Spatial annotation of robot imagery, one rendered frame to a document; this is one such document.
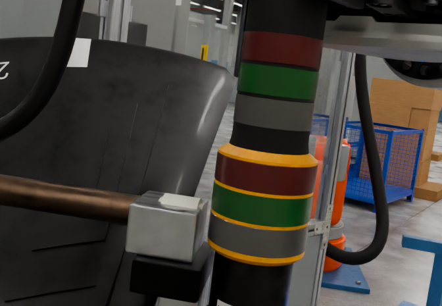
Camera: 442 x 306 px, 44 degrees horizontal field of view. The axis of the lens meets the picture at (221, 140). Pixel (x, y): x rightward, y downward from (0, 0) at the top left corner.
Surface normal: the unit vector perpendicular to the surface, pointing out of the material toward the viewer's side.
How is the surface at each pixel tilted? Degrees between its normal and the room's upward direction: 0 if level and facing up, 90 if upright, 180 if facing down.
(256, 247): 90
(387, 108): 90
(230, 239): 90
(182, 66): 35
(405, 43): 129
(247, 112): 90
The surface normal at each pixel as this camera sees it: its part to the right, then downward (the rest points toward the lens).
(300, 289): 0.73, 0.18
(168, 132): 0.11, -0.71
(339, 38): -0.59, 0.64
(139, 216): -0.14, 0.11
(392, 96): -0.54, 0.04
